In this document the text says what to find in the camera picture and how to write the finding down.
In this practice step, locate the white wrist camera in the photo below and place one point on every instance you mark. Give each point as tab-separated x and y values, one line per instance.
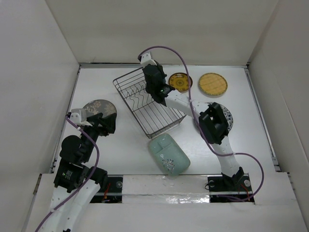
147	59
78	117

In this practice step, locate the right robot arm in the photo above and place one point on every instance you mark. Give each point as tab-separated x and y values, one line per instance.
210	119

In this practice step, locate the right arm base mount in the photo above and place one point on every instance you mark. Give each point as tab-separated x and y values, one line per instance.
225	189

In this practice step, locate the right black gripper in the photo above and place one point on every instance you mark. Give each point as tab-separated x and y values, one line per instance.
160	69

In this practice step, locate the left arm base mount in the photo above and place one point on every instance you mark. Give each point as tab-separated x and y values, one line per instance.
112	192

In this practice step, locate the woven bamboo round plate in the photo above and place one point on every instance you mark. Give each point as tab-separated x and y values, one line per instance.
212	84

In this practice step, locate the blue white floral plate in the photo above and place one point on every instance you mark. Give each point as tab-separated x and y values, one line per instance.
229	118

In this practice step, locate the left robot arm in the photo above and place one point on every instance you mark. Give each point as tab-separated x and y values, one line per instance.
78	177

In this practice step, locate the yellow patterned round plate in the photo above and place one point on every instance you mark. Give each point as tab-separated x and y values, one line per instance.
180	81

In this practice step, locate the grey wire dish rack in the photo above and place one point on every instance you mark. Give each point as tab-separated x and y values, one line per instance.
153	118

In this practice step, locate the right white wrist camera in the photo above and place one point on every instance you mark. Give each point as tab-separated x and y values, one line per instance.
147	59

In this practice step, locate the grey snowflake reindeer plate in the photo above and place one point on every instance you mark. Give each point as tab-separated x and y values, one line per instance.
100	106

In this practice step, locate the pale green rectangular plate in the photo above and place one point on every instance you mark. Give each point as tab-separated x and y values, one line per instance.
168	155

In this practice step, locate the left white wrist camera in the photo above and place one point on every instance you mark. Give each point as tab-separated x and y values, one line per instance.
78	117

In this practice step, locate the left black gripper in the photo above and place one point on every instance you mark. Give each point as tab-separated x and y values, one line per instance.
107	122

